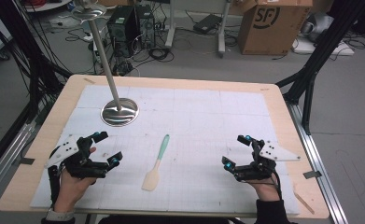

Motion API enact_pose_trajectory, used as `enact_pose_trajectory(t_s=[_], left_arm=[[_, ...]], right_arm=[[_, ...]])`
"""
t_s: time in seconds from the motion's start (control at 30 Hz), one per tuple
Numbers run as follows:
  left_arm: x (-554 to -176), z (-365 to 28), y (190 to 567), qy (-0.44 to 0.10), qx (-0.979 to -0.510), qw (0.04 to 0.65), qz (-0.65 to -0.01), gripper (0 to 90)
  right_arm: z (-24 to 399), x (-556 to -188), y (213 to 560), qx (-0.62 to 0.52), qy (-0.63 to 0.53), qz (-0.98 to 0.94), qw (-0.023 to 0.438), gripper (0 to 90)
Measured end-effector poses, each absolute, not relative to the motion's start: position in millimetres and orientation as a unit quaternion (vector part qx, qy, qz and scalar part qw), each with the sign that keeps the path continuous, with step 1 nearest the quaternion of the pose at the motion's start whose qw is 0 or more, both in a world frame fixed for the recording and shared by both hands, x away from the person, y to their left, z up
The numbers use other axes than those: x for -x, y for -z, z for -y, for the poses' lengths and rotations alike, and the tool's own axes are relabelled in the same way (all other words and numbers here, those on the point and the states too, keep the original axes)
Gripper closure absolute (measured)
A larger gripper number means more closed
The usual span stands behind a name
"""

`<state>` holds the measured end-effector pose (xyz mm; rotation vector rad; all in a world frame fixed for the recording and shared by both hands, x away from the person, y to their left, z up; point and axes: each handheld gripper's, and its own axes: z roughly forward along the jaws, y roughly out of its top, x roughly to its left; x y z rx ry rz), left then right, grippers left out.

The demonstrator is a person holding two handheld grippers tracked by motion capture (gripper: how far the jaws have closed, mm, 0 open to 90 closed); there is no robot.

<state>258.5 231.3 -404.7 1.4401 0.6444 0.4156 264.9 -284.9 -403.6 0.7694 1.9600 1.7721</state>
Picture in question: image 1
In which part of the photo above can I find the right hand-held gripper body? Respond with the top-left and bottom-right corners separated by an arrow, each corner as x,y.
232,138 -> 302,183

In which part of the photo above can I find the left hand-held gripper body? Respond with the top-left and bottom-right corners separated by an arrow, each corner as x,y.
45,133 -> 111,180

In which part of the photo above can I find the steel utensil stand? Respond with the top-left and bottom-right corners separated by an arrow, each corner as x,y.
70,0 -> 140,128

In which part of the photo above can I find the teal handled beige spatula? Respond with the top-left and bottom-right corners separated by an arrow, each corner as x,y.
141,133 -> 171,192

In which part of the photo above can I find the person's right hand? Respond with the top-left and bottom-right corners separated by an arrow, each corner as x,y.
248,174 -> 281,202

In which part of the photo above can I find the person's left hand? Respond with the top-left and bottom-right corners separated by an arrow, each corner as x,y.
52,146 -> 98,214

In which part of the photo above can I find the white grid mat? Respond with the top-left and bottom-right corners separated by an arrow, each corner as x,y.
30,84 -> 301,216

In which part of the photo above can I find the grey wristwatch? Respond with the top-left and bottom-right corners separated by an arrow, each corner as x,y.
45,206 -> 76,222

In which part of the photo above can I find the thin wooden stick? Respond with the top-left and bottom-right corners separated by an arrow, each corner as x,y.
293,190 -> 316,216

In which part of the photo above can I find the black power adapter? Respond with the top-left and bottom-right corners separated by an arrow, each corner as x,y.
112,60 -> 135,77

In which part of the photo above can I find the large black computer tower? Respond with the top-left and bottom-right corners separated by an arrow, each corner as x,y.
106,5 -> 141,59

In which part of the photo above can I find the white stand leg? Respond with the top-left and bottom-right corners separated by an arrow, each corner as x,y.
165,0 -> 176,49
217,0 -> 232,59

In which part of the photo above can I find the white foam board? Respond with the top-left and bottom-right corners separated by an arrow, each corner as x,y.
291,36 -> 356,57

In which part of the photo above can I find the brown cardboard box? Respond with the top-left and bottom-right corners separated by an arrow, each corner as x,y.
237,0 -> 314,56

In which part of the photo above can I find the slim black computer tower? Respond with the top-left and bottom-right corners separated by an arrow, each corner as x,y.
135,4 -> 157,50

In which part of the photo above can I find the flat black device on floor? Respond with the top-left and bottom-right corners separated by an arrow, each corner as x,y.
192,13 -> 223,35

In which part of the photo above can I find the grey bag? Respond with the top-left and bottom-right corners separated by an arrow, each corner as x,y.
301,12 -> 335,43

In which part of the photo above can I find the white round table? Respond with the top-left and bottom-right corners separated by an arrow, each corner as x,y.
23,0 -> 73,14

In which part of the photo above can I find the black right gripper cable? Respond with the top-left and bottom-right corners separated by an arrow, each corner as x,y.
248,172 -> 283,201

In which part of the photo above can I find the aluminium rail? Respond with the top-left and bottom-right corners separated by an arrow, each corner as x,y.
286,102 -> 350,224
0,120 -> 37,203

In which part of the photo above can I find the black frame with cables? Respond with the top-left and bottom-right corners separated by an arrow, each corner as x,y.
0,0 -> 74,125

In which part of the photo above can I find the coiled black cable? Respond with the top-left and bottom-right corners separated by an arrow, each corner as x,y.
147,46 -> 175,63

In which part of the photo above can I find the black frame post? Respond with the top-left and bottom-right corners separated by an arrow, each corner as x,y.
275,0 -> 365,136

